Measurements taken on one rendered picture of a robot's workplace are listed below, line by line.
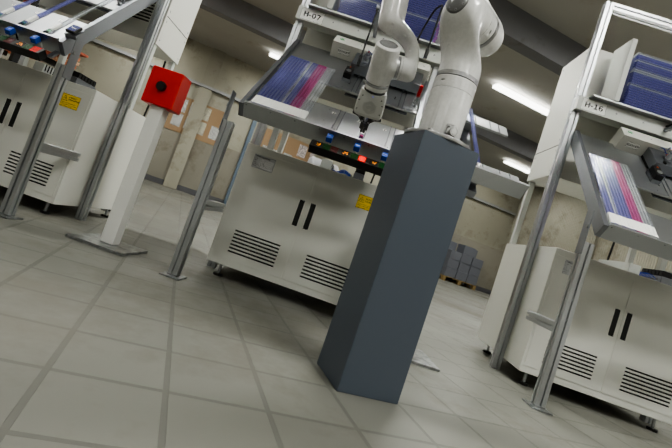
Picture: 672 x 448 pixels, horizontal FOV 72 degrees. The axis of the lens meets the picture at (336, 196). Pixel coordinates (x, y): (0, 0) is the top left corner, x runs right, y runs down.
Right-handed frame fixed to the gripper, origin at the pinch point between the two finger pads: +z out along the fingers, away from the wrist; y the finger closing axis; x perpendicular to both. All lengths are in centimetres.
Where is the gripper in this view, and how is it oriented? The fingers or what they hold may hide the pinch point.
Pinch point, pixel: (363, 126)
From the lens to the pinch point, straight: 169.1
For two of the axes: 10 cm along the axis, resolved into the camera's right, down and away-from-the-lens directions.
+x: 2.4, -6.0, 7.6
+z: -2.2, 7.4, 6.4
